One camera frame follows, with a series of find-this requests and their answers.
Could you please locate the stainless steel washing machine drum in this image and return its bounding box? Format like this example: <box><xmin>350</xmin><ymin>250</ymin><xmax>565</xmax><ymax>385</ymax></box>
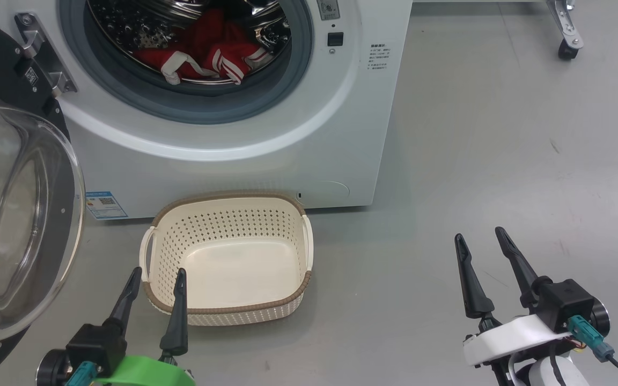
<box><xmin>86</xmin><ymin>0</ymin><xmax>292</xmax><ymax>85</ymax></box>

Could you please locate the grey warning sticker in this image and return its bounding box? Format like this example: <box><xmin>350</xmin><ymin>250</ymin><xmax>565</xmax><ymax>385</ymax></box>
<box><xmin>317</xmin><ymin>0</ymin><xmax>340</xmax><ymax>21</ymax></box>

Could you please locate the metal cart leg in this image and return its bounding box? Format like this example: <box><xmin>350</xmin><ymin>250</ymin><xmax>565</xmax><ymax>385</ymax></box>
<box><xmin>546</xmin><ymin>0</ymin><xmax>584</xmax><ymax>49</ymax></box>

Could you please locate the white front-load washing machine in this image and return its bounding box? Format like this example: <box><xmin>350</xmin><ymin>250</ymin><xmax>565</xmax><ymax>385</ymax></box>
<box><xmin>0</xmin><ymin>0</ymin><xmax>414</xmax><ymax>220</ymax></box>

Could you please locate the small printed text sticker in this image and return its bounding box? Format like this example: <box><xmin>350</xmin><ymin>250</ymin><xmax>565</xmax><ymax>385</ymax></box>
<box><xmin>370</xmin><ymin>44</ymin><xmax>390</xmax><ymax>70</ymax></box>

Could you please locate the black cable teal plug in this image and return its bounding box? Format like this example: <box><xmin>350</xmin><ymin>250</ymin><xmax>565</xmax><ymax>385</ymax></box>
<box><xmin>65</xmin><ymin>362</ymin><xmax>100</xmax><ymax>386</ymax></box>
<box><xmin>566</xmin><ymin>315</ymin><xmax>618</xmax><ymax>386</ymax></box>

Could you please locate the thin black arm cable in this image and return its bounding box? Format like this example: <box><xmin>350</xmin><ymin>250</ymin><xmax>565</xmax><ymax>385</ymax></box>
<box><xmin>549</xmin><ymin>343</ymin><xmax>570</xmax><ymax>386</ymax></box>

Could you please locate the blue energy label sticker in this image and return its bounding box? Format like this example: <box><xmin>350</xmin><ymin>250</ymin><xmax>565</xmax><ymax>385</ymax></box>
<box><xmin>85</xmin><ymin>191</ymin><xmax>128</xmax><ymax>220</ymax></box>

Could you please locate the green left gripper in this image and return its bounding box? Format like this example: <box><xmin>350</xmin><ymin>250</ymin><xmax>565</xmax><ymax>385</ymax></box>
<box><xmin>94</xmin><ymin>267</ymin><xmax>197</xmax><ymax>386</ymax></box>

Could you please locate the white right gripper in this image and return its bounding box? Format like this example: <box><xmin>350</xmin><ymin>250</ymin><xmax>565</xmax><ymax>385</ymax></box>
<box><xmin>454</xmin><ymin>227</ymin><xmax>572</xmax><ymax>368</ymax></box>

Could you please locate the cream perforated basket brown rim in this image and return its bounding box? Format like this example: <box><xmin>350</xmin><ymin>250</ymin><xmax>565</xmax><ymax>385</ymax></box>
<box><xmin>139</xmin><ymin>190</ymin><xmax>314</xmax><ymax>326</ymax></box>

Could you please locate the metal door hinge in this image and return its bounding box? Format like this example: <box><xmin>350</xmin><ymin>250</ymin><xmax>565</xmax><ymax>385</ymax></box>
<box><xmin>15</xmin><ymin>13</ymin><xmax>78</xmax><ymax>97</ymax></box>

